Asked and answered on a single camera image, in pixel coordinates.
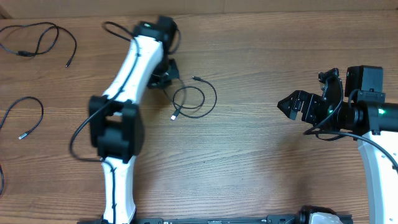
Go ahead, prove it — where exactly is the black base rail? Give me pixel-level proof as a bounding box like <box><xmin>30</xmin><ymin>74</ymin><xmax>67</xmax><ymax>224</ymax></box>
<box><xmin>77</xmin><ymin>205</ymin><xmax>354</xmax><ymax>224</ymax></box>

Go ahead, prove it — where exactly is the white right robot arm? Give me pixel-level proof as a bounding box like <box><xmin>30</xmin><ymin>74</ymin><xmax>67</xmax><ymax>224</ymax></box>
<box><xmin>277</xmin><ymin>65</ymin><xmax>397</xmax><ymax>223</ymax></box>

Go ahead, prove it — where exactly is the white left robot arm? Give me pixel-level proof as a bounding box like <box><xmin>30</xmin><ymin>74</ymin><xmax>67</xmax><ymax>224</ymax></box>
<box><xmin>89</xmin><ymin>16</ymin><xmax>179</xmax><ymax>223</ymax></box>

